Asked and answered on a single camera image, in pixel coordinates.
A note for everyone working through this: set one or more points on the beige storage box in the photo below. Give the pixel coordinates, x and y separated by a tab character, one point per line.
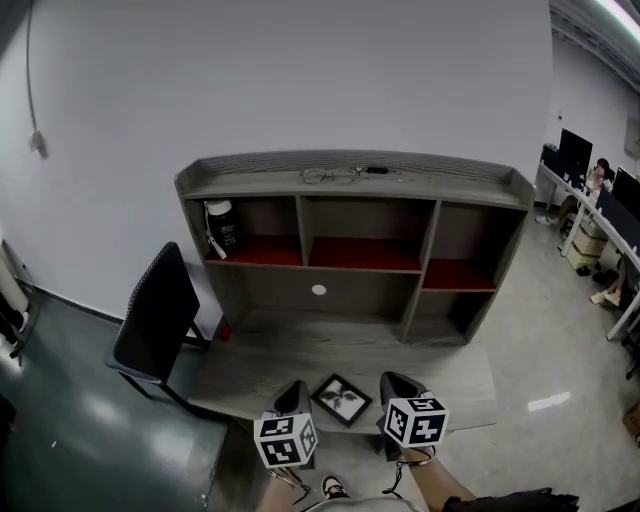
585	256
592	232

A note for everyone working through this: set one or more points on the cardboard box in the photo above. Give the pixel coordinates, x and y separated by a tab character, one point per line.
634	422

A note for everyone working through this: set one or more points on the black water bottle white lid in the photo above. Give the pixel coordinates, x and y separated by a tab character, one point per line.
225	227

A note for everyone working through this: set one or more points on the grey wooden shelf hutch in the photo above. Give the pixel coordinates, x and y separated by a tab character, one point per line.
360	300

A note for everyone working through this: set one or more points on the grey wall panel box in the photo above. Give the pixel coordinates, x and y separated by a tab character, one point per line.
634	137

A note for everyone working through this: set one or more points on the black bag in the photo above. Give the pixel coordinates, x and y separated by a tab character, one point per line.
510	502

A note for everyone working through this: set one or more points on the black office chair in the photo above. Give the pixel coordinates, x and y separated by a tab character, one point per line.
634	345

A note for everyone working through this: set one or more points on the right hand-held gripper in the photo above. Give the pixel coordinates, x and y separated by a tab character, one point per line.
417	422

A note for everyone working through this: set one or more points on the small red block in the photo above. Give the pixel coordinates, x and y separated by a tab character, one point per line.
226	332

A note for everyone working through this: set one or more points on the white and black sneaker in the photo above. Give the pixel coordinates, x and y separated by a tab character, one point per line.
334	487

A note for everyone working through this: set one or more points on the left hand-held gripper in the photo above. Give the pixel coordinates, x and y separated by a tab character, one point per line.
282	440

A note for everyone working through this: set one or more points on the ceiling tube light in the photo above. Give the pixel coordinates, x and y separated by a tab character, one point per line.
620	15

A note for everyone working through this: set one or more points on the black framed picture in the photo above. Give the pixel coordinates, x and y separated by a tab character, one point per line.
342	399

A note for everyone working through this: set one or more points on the clear eyeglasses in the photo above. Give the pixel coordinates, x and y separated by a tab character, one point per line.
330	176

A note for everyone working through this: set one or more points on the grey wall conduit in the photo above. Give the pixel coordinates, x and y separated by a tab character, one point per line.
31	65

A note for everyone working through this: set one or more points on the person's left forearm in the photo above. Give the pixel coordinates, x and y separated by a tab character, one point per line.
277	495

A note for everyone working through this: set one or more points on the grey wall junction box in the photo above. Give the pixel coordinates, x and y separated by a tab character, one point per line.
39	145

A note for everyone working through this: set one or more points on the small black device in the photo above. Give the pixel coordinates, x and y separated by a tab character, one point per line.
377	170

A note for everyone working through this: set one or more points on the person's right forearm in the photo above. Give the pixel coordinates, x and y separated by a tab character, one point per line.
440	480

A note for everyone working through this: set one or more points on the black computer monitor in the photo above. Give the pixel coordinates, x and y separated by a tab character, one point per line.
550	160
575	150
617	217
627	187

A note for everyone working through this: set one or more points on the long white office desk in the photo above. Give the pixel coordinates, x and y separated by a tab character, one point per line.
622	320

